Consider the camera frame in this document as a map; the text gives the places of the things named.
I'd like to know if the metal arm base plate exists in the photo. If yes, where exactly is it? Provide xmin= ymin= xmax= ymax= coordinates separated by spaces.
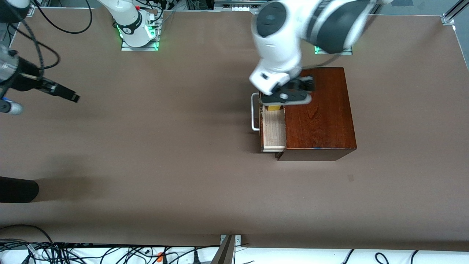
xmin=121 ymin=40 xmax=159 ymax=52
xmin=314 ymin=46 xmax=353 ymax=56

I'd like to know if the black ribbed foam bar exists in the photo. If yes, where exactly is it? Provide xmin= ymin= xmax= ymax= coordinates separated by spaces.
xmin=0 ymin=176 xmax=40 ymax=204

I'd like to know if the dark brown wooden cabinet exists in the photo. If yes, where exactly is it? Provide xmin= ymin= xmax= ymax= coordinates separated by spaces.
xmin=275 ymin=67 xmax=357 ymax=162

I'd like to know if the white power strip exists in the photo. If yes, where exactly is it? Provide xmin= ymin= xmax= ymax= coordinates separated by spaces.
xmin=214 ymin=0 xmax=273 ymax=12

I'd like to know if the aluminium frame profile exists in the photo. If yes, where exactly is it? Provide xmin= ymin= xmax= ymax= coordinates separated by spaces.
xmin=442 ymin=0 xmax=469 ymax=26

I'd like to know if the metal bracket plate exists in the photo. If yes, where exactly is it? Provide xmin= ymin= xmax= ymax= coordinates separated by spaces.
xmin=220 ymin=235 xmax=243 ymax=247

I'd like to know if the white metal drawer handle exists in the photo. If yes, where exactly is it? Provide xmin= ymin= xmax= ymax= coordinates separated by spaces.
xmin=251 ymin=93 xmax=261 ymax=132

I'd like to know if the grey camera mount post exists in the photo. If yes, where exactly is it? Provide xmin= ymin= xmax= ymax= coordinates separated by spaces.
xmin=211 ymin=235 xmax=236 ymax=264

